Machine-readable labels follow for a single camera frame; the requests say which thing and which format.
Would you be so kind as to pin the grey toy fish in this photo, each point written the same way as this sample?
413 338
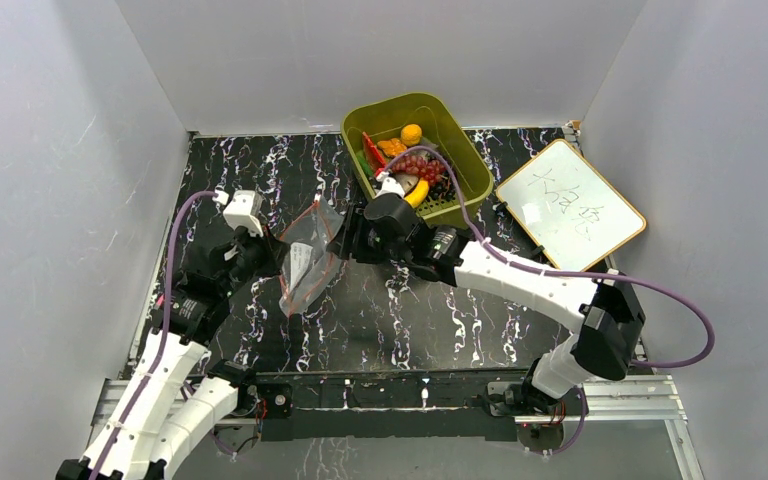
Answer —
407 182

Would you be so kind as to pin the red toy grape bunch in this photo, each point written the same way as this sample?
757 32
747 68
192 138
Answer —
422 166

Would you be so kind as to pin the toy watermelon slice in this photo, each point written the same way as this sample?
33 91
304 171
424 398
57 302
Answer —
375 159

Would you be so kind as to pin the small whiteboard wooden frame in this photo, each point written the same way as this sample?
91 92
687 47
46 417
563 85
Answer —
568 208

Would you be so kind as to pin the black metal base rail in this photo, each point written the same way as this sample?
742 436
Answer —
449 403

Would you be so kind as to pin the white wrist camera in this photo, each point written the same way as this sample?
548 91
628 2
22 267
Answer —
242 212
388 185

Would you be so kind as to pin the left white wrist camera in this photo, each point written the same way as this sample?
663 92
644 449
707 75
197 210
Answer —
242 212

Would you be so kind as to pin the clear zip bag orange zipper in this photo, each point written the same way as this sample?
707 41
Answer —
309 267

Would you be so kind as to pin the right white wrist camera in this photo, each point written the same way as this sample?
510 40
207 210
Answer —
388 185

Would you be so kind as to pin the green toy vegetable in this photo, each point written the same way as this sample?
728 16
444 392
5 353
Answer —
365 167

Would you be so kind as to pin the orange toy fruit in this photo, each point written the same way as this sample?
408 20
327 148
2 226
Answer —
411 135

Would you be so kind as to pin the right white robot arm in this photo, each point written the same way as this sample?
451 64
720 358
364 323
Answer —
604 317

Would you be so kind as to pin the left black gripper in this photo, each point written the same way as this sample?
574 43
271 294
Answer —
273 250

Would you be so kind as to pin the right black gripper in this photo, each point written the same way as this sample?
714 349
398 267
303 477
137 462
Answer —
352 234

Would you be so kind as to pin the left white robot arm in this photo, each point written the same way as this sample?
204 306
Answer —
160 417

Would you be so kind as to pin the yellow toy banana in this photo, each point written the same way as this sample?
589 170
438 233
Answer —
418 194

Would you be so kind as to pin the black toy grape bunch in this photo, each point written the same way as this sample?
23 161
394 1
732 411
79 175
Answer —
441 192

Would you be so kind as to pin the olive green plastic basket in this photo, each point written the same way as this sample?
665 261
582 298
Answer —
442 138

